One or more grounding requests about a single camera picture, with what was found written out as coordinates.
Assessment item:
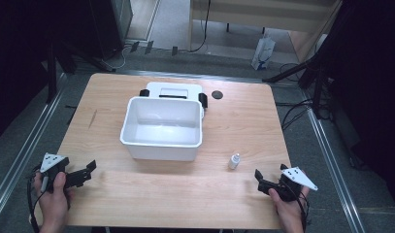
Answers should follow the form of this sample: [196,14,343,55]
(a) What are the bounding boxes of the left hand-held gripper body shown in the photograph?
[39,152,89,194]

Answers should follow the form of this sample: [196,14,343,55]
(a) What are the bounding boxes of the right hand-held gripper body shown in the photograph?
[257,166,318,203]

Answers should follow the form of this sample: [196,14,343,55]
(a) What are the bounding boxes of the person's right hand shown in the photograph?
[268,185,311,233]

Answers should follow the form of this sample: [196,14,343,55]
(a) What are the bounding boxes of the person's left hand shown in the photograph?
[33,171,74,233]

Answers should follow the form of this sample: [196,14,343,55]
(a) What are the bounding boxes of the small white bottle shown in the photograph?
[227,152,242,171]

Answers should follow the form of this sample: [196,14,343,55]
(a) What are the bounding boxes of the white plastic storage box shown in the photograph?
[119,81,209,162]

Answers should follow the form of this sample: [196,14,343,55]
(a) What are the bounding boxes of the black stand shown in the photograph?
[262,28,340,119]
[39,28,117,105]

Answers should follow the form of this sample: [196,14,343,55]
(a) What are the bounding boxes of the white paper bag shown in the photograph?
[250,36,277,71]

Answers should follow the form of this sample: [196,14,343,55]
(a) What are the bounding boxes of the black cabinet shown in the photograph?
[87,0,135,60]

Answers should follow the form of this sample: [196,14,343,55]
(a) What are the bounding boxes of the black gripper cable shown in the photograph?
[25,164,46,233]
[279,177,312,233]

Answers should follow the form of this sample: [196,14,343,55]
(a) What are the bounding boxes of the metal floor rail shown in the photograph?
[0,73,69,225]
[300,87,367,233]

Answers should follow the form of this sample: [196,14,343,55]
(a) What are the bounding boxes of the black floor cables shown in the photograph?
[275,61,335,132]

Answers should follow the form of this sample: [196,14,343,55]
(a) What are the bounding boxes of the white floor cable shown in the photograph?
[101,44,131,71]

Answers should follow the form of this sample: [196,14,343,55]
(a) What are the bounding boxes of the black hanging cable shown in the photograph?
[187,0,213,53]

